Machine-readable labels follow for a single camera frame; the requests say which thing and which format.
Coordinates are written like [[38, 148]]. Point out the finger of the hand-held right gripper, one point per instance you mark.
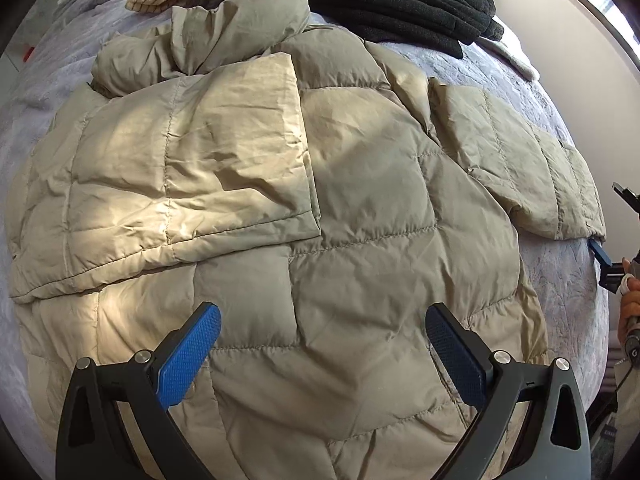
[[625, 193], [599, 252]]

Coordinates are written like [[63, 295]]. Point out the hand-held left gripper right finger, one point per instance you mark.
[[457, 355]]

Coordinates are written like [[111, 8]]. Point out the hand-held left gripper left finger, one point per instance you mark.
[[192, 350]]

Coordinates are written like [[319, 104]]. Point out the beige puffer jacket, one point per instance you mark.
[[350, 185]]

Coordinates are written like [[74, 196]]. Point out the person's right hand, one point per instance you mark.
[[631, 305]]

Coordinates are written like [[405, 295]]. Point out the black fleece garment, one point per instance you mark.
[[400, 15]]

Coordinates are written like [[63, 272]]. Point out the grey embossed plush blanket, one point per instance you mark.
[[50, 75]]

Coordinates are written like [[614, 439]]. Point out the small red object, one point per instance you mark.
[[28, 51]]

